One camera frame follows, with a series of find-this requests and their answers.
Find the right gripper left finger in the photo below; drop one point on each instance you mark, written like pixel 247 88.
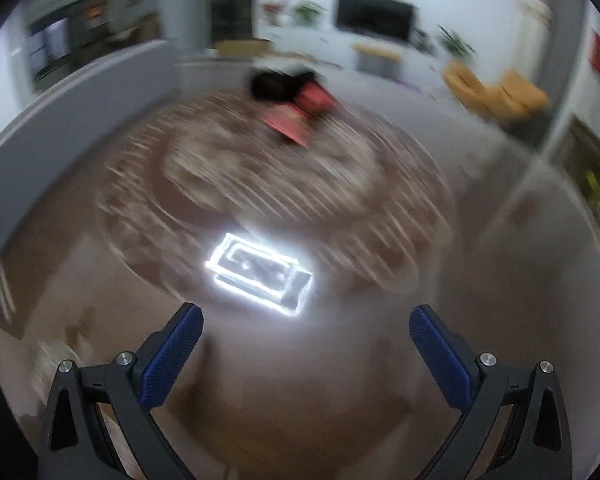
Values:
pixel 76 443

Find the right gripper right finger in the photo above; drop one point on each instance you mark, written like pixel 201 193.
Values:
pixel 535 443

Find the red packet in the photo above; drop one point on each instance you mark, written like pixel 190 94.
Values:
pixel 295 119

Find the black fabric item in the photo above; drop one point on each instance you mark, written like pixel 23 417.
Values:
pixel 279 87

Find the clear plastic card case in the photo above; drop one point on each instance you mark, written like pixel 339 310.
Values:
pixel 260 275

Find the large white cardboard box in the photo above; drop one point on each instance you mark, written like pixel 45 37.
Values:
pixel 60 126

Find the brown patterned round mat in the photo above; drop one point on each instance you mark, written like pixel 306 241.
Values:
pixel 360 205

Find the yellow armchair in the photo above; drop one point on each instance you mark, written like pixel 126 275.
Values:
pixel 514 99

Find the small wooden side table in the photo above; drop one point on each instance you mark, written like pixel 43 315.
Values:
pixel 377 61

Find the brown cardboard box on floor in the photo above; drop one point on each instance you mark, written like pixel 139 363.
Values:
pixel 247 48

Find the red flower vase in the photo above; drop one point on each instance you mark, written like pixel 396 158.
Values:
pixel 274 11

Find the green potted plant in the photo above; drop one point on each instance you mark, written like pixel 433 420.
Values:
pixel 307 13

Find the black wall television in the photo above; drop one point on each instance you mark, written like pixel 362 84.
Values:
pixel 385 19

